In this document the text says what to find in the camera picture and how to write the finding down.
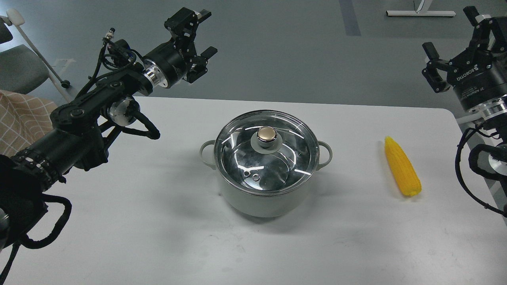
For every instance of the beige checkered cloth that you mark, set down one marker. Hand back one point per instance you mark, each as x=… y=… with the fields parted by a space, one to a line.
x=23 y=120

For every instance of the grey-green steel cooking pot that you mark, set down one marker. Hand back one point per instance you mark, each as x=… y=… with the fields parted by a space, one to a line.
x=262 y=206

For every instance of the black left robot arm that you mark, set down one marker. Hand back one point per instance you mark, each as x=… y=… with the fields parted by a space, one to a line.
x=84 y=129

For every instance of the grey office chair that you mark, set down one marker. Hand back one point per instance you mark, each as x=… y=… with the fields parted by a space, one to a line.
x=23 y=68

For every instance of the white desk foot bar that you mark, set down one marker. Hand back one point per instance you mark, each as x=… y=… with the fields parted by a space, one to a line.
x=422 y=10

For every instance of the yellow corn cob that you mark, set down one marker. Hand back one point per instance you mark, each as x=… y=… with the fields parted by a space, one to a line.
x=401 y=168

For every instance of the glass pot lid gold knob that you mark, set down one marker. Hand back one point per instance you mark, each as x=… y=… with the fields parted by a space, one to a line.
x=266 y=153

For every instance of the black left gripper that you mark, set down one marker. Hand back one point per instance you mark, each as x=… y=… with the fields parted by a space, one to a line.
x=176 y=59

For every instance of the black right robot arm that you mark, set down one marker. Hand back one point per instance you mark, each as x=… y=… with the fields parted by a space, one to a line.
x=485 y=160

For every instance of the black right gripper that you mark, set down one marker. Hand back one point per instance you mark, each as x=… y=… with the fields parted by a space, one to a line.
x=481 y=81

